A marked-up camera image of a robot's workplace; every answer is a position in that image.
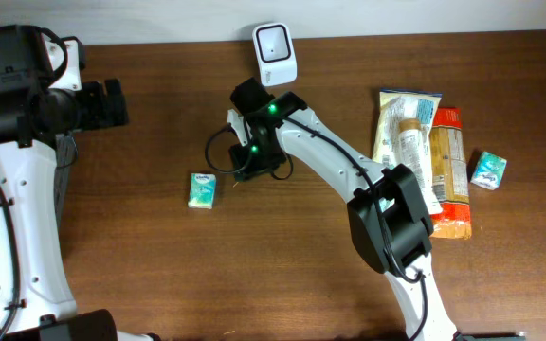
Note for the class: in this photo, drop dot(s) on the small teal tissue pack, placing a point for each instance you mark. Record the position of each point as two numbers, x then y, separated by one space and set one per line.
202 191

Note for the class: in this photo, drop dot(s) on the orange spaghetti pasta package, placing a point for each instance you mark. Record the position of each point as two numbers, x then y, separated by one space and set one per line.
450 184

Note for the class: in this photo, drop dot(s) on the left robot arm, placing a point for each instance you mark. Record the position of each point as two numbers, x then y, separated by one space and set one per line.
43 99

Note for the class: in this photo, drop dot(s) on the yellow blue-edged snack bag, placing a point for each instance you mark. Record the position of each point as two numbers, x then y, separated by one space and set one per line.
395 106

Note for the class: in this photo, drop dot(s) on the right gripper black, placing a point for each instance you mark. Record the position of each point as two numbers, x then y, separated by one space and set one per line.
242 163

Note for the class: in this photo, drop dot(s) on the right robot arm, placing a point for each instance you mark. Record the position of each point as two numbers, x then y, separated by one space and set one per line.
389 222

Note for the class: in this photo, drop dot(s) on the white barcode scanner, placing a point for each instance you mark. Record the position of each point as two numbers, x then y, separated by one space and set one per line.
275 54

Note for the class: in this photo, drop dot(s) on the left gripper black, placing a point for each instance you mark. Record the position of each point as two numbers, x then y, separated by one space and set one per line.
101 115

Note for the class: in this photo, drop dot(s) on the white cream tube gold cap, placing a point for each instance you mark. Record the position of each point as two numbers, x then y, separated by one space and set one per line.
413 155

